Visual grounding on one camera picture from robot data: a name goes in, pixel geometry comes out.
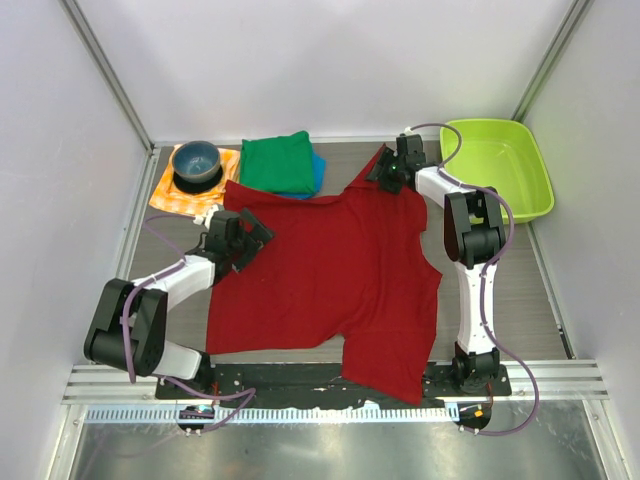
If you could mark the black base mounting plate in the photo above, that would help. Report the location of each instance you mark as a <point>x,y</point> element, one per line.
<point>320,385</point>

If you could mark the blue ceramic bowl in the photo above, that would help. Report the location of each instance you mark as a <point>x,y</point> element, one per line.
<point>197,161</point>

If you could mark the green folded t-shirt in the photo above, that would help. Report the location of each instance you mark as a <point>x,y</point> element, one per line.
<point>281,164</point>

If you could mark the left aluminium frame post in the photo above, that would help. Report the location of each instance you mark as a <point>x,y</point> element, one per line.
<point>89,39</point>

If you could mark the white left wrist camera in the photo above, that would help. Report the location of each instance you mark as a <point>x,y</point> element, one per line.
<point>206,218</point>

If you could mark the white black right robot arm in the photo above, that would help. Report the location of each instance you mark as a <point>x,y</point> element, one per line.
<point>473,235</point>

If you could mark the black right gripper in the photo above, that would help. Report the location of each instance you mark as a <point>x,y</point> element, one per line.
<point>383,159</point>

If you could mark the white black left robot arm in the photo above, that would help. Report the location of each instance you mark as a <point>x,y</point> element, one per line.
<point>128,329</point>

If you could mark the orange checkered cloth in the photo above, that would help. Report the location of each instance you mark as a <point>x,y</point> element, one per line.
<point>169,197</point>

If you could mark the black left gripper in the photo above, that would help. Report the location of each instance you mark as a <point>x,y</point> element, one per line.
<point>257,232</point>

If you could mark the lime green plastic tub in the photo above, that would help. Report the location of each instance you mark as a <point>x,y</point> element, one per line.
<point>502,154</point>

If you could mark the right aluminium frame post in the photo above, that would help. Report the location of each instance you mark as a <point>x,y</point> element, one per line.
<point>577,11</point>

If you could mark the black saucer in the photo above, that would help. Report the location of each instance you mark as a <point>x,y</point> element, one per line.
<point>197,185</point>

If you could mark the aluminium frame post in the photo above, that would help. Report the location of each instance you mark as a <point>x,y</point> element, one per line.
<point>89,39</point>
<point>577,11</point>

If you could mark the white slotted cable duct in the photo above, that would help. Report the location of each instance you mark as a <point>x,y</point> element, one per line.
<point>184,414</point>

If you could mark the red t-shirt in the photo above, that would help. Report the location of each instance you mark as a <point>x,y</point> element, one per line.
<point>348,265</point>

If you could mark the blue folded t-shirt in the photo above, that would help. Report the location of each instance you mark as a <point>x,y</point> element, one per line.
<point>318,170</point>

